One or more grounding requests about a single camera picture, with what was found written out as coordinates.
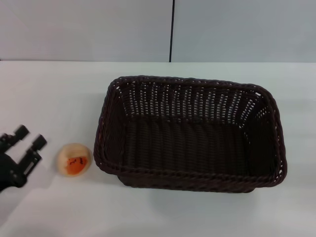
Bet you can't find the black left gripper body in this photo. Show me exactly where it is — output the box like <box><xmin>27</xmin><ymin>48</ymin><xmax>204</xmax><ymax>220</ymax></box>
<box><xmin>0</xmin><ymin>151</ymin><xmax>26</xmax><ymax>194</ymax></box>

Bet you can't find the dark brown woven basket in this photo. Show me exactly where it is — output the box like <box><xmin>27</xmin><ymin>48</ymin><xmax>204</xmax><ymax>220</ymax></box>
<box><xmin>93</xmin><ymin>75</ymin><xmax>288</xmax><ymax>196</ymax></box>

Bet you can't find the round bun with orange filling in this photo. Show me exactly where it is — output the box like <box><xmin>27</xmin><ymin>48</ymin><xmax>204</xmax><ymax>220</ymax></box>
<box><xmin>57</xmin><ymin>143</ymin><xmax>94</xmax><ymax>177</ymax></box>

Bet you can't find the black vertical wall strip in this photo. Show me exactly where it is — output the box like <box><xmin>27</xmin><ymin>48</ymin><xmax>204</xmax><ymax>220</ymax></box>
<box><xmin>169</xmin><ymin>0</ymin><xmax>176</xmax><ymax>62</ymax></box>

